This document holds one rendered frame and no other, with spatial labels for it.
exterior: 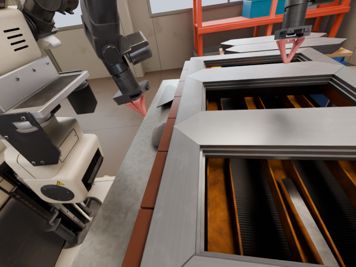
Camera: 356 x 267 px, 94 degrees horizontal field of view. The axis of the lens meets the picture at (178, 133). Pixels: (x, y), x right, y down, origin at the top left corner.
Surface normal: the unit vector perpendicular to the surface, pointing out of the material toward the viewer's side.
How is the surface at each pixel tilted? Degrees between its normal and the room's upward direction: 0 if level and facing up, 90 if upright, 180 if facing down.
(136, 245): 0
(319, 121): 0
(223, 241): 0
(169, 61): 90
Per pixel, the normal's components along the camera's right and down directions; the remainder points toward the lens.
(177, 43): 0.01, 0.64
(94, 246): -0.11, -0.77
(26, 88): 0.99, -0.10
